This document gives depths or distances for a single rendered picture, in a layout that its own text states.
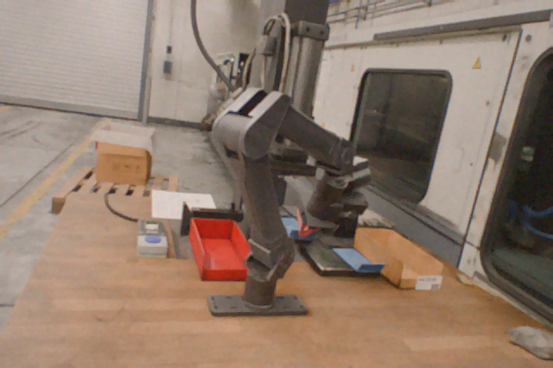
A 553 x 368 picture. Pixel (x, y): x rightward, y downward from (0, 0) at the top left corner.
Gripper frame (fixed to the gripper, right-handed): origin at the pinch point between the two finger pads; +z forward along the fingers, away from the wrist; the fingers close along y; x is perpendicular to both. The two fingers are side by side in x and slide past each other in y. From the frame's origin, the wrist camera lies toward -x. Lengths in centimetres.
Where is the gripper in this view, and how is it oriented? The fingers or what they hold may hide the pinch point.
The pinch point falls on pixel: (302, 233)
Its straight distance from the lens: 108.0
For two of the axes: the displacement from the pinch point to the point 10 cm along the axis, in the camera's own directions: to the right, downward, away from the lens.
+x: -9.3, -1.0, -3.6
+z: -3.3, 6.8, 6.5
